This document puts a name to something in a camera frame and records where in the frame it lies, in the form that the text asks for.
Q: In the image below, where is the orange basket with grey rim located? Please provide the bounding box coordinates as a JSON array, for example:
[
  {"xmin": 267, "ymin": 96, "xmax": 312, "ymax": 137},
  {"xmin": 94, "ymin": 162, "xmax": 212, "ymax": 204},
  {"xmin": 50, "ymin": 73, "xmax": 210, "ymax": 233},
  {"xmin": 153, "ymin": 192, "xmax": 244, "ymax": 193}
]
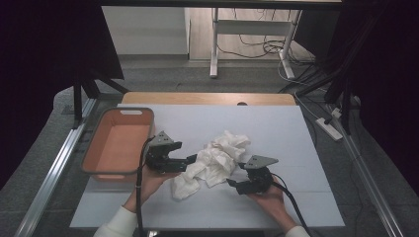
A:
[{"xmin": 80, "ymin": 107, "xmax": 156, "ymax": 183}]

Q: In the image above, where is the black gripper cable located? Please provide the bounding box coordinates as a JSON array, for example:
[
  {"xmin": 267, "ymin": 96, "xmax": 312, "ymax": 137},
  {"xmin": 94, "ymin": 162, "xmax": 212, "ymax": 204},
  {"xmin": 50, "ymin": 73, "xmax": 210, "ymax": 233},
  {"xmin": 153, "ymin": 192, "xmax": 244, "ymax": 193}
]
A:
[
  {"xmin": 270, "ymin": 172, "xmax": 314, "ymax": 237},
  {"xmin": 135, "ymin": 136, "xmax": 156, "ymax": 237}
]

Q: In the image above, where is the white power strip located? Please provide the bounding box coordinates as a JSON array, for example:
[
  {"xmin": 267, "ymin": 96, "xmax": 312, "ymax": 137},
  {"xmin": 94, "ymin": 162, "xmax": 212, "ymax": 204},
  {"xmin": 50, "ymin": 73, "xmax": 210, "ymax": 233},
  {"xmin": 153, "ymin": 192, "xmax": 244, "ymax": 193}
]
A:
[{"xmin": 315, "ymin": 117, "xmax": 344, "ymax": 142}]

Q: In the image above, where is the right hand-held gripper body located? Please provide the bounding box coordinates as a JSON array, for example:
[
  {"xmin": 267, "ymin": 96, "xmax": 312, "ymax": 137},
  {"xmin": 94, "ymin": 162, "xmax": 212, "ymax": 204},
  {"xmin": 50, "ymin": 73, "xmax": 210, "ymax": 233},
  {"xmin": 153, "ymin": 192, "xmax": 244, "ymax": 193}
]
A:
[{"xmin": 234, "ymin": 155, "xmax": 280, "ymax": 196}]

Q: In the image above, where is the person's right hand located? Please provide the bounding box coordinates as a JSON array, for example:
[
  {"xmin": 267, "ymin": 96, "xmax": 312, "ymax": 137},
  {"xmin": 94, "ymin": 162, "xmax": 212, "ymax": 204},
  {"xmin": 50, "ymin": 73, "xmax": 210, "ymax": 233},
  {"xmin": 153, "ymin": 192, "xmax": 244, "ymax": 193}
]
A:
[{"xmin": 248, "ymin": 177, "xmax": 298, "ymax": 234}]

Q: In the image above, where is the person's left hand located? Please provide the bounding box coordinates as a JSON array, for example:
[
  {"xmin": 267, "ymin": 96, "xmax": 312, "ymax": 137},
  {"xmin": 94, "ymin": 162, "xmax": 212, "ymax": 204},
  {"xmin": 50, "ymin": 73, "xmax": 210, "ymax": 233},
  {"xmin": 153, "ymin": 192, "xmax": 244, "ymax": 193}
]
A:
[{"xmin": 123, "ymin": 163, "xmax": 182, "ymax": 214}]

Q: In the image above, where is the black metal stand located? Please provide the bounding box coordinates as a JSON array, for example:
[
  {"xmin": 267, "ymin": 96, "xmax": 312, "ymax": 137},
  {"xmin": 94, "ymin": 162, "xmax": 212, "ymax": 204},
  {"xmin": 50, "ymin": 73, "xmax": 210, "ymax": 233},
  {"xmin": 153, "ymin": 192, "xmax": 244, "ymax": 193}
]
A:
[
  {"xmin": 278, "ymin": 9, "xmax": 384, "ymax": 135},
  {"xmin": 72, "ymin": 77, "xmax": 129, "ymax": 129}
]

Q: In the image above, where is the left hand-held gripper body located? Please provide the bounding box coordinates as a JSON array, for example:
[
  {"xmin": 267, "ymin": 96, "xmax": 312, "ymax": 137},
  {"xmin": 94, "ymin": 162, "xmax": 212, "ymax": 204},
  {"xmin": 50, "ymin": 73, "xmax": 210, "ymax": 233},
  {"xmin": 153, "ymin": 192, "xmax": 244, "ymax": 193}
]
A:
[{"xmin": 144, "ymin": 130, "xmax": 189, "ymax": 174}]

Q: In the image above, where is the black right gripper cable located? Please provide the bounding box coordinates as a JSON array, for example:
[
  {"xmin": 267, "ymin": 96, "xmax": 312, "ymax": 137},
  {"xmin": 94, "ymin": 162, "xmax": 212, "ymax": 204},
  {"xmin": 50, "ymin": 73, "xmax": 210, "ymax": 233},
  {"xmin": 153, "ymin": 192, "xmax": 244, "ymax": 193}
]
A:
[{"xmin": 270, "ymin": 172, "xmax": 314, "ymax": 237}]

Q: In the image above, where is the aluminium floor rail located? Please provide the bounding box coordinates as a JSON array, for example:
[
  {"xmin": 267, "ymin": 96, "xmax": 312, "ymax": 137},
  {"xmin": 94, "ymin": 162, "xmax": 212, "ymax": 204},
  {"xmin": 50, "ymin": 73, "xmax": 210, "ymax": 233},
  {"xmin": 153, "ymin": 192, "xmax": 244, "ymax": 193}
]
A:
[
  {"xmin": 13, "ymin": 98, "xmax": 98, "ymax": 237},
  {"xmin": 332, "ymin": 118, "xmax": 404, "ymax": 237}
]

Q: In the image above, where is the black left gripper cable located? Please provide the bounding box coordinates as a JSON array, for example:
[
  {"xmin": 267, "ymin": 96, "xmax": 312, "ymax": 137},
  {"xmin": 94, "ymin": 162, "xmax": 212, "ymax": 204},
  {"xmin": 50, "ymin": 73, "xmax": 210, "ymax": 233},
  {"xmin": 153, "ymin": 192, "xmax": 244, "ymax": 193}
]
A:
[{"xmin": 135, "ymin": 136, "xmax": 156, "ymax": 237}]

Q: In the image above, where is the white desk frame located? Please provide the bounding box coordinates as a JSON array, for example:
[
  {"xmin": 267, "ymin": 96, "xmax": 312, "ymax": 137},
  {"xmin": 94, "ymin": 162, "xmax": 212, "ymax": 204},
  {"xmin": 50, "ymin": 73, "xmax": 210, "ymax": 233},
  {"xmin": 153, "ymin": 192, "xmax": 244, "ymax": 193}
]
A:
[{"xmin": 209, "ymin": 7, "xmax": 302, "ymax": 80}]

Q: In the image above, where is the bundle of floor cables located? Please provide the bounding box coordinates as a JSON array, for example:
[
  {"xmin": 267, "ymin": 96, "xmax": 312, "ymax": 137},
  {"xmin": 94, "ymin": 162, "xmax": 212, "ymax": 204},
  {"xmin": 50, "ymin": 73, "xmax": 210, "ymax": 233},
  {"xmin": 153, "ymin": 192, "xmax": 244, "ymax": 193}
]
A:
[{"xmin": 216, "ymin": 8, "xmax": 317, "ymax": 65}]

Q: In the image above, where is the white table mat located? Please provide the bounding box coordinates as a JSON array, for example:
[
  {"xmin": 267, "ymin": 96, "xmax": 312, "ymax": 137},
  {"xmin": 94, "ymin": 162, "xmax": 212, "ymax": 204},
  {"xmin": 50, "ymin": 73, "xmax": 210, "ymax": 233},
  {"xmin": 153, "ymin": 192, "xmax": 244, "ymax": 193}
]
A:
[{"xmin": 69, "ymin": 103, "xmax": 346, "ymax": 230}]

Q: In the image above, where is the black curtain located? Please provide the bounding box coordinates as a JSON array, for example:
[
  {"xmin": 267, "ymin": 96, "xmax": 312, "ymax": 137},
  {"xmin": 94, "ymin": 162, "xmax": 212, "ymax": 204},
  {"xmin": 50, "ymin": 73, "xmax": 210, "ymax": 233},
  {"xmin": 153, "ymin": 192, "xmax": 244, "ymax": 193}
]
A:
[
  {"xmin": 294, "ymin": 0, "xmax": 419, "ymax": 196},
  {"xmin": 0, "ymin": 0, "xmax": 126, "ymax": 191}
]

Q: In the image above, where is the white baby romper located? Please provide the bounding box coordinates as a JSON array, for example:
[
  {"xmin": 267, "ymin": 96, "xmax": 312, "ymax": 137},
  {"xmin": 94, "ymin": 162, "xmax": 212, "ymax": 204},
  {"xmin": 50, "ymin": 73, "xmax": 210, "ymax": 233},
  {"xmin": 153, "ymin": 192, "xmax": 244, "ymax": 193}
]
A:
[{"xmin": 170, "ymin": 129, "xmax": 252, "ymax": 201}]

